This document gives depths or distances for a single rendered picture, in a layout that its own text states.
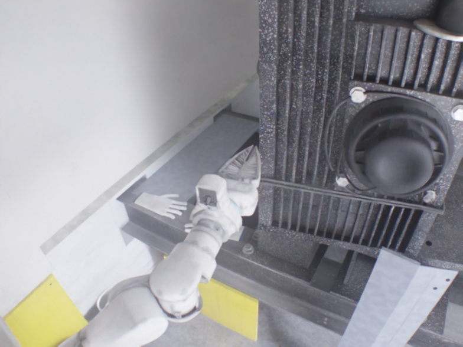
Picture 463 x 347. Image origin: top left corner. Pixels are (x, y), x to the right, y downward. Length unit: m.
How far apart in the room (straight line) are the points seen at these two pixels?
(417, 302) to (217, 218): 0.61
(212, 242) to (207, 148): 1.28
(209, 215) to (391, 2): 0.57
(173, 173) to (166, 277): 1.21
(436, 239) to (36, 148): 1.36
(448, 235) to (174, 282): 0.91
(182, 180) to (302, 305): 0.77
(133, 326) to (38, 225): 0.99
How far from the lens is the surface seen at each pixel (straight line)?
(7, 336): 0.26
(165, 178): 1.65
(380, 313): 1.05
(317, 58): 0.77
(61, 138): 1.35
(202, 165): 1.69
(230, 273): 1.54
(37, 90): 1.26
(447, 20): 0.75
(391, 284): 0.93
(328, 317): 1.46
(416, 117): 0.74
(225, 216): 0.58
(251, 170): 0.69
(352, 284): 1.25
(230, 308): 1.66
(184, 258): 0.51
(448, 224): 1.23
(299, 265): 1.26
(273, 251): 1.26
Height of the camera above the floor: 1.69
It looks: 37 degrees down
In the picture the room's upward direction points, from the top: 3 degrees counter-clockwise
